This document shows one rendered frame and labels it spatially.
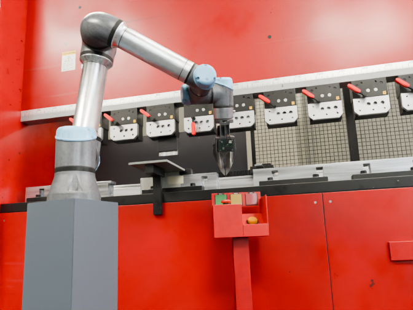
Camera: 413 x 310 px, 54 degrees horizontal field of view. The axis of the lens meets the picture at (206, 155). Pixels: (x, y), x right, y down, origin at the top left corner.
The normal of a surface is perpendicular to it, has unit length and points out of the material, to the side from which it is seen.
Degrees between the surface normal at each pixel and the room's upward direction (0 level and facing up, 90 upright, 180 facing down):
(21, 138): 90
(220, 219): 90
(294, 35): 90
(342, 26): 90
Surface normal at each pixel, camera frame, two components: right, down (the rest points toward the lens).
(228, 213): 0.00, -0.21
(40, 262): -0.46, -0.17
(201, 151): -0.24, -0.19
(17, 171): 0.97, -0.09
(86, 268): 0.89, -0.13
